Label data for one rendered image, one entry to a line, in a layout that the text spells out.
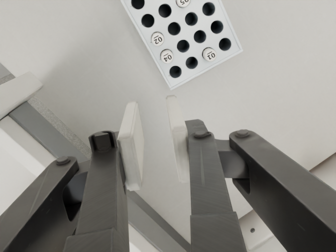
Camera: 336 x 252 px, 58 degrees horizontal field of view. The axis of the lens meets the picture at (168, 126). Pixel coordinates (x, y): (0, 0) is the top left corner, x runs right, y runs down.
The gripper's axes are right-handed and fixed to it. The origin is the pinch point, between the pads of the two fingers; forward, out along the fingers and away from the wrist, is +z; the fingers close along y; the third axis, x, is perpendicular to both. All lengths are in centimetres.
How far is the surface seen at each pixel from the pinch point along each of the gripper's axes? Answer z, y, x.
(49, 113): 94, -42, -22
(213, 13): 14.2, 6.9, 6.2
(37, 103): 94, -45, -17
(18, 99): 5.8, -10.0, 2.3
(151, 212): 38, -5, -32
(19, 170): 10.2, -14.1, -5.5
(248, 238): 16.3, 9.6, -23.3
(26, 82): 9.0, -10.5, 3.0
